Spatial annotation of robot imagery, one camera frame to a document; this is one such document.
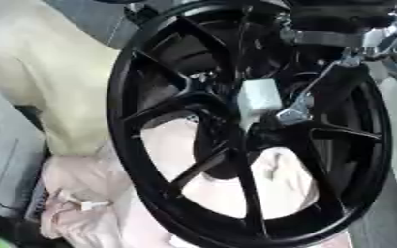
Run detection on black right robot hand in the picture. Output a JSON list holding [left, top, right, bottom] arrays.
[[244, 0, 397, 153]]

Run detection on pale pink fabric bundle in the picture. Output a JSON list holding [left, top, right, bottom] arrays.
[[37, 117, 353, 248]]

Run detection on white cord connector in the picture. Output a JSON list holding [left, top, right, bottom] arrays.
[[64, 193, 116, 212]]

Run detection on person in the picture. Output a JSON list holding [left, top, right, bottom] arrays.
[[0, 0, 126, 157]]

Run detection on black spoked wheel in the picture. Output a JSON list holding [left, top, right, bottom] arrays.
[[105, 0, 395, 248]]

